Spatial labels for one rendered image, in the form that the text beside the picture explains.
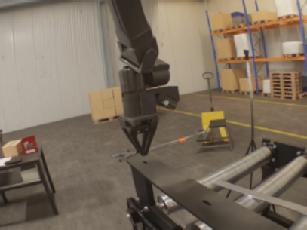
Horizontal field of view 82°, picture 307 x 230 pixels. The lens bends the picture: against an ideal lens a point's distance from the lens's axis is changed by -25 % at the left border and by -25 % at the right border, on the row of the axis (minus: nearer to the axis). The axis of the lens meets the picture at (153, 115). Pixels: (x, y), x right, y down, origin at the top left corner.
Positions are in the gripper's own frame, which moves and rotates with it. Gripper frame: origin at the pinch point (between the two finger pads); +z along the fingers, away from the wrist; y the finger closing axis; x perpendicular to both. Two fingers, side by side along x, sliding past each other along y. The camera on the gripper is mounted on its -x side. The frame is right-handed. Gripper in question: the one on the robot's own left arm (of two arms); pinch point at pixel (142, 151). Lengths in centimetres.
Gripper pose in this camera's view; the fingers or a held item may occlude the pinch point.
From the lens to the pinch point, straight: 55.8
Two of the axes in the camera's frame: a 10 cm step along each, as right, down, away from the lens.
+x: -8.9, 2.0, -4.1
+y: -4.4, -1.1, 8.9
